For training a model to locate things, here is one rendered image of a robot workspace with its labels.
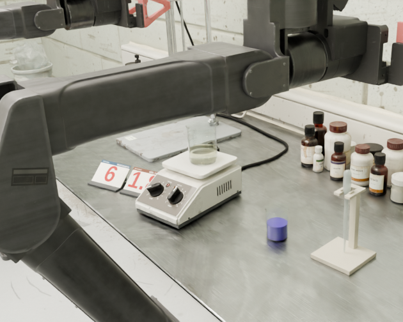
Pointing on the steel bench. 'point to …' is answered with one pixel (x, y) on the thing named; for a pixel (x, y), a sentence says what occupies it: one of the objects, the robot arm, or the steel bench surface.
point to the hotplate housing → (213, 181)
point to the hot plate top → (176, 163)
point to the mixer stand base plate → (169, 139)
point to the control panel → (160, 203)
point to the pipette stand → (355, 256)
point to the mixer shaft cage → (173, 29)
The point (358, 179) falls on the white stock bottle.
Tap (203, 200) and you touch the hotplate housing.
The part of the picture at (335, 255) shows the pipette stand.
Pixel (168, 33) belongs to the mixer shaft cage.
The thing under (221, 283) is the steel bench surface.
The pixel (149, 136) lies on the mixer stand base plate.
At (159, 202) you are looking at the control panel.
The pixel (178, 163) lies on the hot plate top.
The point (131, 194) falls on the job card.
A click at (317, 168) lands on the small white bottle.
